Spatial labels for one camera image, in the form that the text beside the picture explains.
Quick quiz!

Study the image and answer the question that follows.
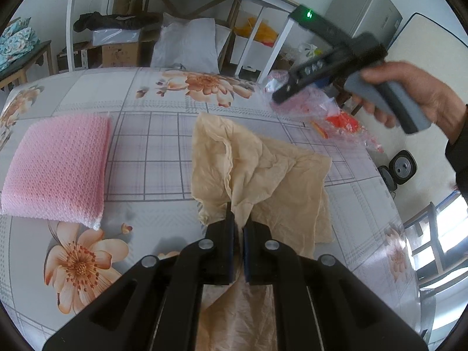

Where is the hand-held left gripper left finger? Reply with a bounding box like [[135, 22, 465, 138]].
[[42, 203, 238, 351]]

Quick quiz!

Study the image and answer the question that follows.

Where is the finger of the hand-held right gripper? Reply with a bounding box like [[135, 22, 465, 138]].
[[271, 53, 349, 105]]

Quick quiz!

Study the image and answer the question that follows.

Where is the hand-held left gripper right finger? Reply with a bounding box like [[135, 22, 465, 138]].
[[243, 219, 428, 351]]

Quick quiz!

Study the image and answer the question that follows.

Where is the clear plastic bag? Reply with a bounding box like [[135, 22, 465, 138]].
[[261, 69, 384, 154]]

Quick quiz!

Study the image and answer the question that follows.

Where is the beige cloth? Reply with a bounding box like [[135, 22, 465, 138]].
[[190, 113, 334, 351]]

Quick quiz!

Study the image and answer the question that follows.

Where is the person's right forearm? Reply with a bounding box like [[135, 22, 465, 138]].
[[444, 104, 468, 191]]

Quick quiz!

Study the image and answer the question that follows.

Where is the person's right hand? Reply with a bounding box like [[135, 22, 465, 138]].
[[351, 61, 467, 144]]

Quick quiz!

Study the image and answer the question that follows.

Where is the white printed bag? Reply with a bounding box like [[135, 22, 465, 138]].
[[298, 42, 322, 58]]

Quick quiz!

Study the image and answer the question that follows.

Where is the grey refrigerator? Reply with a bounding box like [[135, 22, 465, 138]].
[[324, 0, 403, 39]]

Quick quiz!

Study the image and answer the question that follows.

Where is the yellow plastic bag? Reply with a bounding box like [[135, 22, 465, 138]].
[[234, 16, 280, 46]]

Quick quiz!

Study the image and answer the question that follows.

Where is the black round device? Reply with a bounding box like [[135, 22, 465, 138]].
[[378, 150, 417, 191]]

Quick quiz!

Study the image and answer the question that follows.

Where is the white sack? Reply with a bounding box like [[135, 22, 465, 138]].
[[151, 13, 236, 74]]

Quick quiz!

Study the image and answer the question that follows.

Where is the dark wooden chair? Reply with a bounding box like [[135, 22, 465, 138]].
[[402, 201, 454, 282]]

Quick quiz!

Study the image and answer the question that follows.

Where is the cardboard box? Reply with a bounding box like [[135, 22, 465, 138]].
[[113, 0, 147, 15], [101, 42, 141, 68]]

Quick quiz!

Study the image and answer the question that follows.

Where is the black bag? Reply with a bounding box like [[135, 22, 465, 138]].
[[73, 11, 163, 33]]

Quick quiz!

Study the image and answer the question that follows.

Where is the floral cushion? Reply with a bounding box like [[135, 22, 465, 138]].
[[0, 18, 41, 68]]

